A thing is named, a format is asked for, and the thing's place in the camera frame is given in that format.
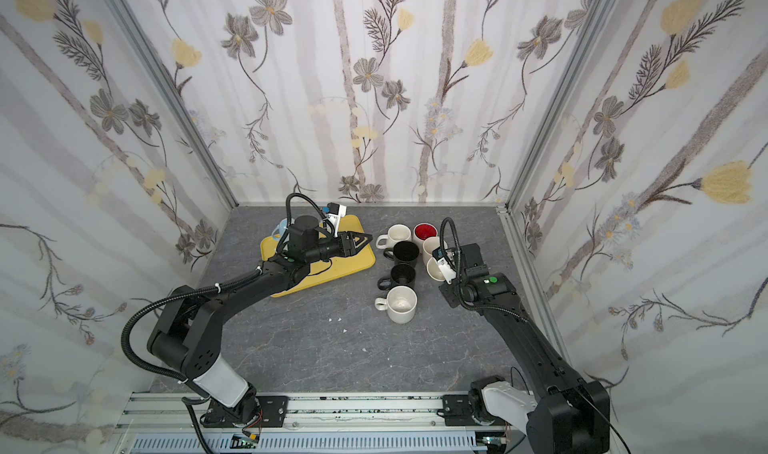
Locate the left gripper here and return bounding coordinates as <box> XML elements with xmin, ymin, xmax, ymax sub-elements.
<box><xmin>303</xmin><ymin>230</ymin><xmax>372</xmax><ymax>266</ymax></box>

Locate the white speckled mug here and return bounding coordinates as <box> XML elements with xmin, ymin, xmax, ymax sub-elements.
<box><xmin>375</xmin><ymin>224</ymin><xmax>412</xmax><ymax>250</ymax></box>

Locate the black and white mug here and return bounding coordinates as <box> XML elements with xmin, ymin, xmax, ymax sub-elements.
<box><xmin>383</xmin><ymin>241</ymin><xmax>421</xmax><ymax>267</ymax></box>

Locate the beige mug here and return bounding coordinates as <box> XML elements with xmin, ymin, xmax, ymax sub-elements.
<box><xmin>374</xmin><ymin>286</ymin><xmax>418</xmax><ymax>324</ymax></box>

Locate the light blue mug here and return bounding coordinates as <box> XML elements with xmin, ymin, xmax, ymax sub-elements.
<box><xmin>270</xmin><ymin>218</ymin><xmax>289</xmax><ymax>241</ymax></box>

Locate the grey mug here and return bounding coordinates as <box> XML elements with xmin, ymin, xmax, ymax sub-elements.
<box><xmin>426</xmin><ymin>258</ymin><xmax>445</xmax><ymax>282</ymax></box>

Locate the pink mug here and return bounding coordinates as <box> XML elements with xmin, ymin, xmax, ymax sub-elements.
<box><xmin>422</xmin><ymin>236</ymin><xmax>441</xmax><ymax>265</ymax></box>

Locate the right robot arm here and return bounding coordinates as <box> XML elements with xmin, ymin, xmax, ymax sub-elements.
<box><xmin>433</xmin><ymin>244</ymin><xmax>610</xmax><ymax>453</ymax></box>

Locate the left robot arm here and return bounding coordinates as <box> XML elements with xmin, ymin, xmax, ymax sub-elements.
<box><xmin>120</xmin><ymin>216</ymin><xmax>373</xmax><ymax>427</ymax></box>

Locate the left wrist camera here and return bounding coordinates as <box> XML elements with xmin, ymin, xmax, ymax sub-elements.
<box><xmin>322</xmin><ymin>203</ymin><xmax>347</xmax><ymax>231</ymax></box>

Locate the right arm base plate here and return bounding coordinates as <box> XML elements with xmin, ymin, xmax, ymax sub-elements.
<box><xmin>438</xmin><ymin>394</ymin><xmax>484</xmax><ymax>427</ymax></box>

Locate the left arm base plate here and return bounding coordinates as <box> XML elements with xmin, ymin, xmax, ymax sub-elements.
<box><xmin>200</xmin><ymin>395</ymin><xmax>289</xmax><ymax>428</ymax></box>

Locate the white slotted cable duct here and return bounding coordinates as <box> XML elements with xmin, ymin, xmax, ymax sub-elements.
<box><xmin>131</xmin><ymin>433</ymin><xmax>487</xmax><ymax>454</ymax></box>

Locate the aluminium mounting rail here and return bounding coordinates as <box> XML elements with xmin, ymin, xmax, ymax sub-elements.
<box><xmin>116</xmin><ymin>392</ymin><xmax>505</xmax><ymax>434</ymax></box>

